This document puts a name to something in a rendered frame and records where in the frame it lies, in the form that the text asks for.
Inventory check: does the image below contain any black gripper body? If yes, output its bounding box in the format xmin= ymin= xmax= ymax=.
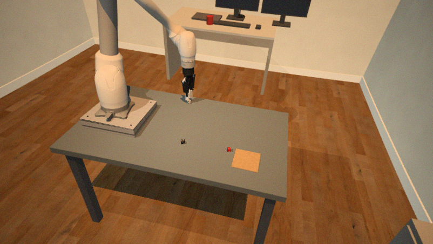
xmin=182 ymin=68 xmax=194 ymax=82

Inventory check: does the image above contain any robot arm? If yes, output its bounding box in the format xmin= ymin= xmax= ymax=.
xmin=94 ymin=0 xmax=197 ymax=120

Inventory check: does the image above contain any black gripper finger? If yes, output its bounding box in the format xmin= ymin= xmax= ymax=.
xmin=181 ymin=77 xmax=191 ymax=101
xmin=189 ymin=74 xmax=195 ymax=98

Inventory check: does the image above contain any orange flat mat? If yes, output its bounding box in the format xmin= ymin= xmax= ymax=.
xmin=231 ymin=149 xmax=261 ymax=173

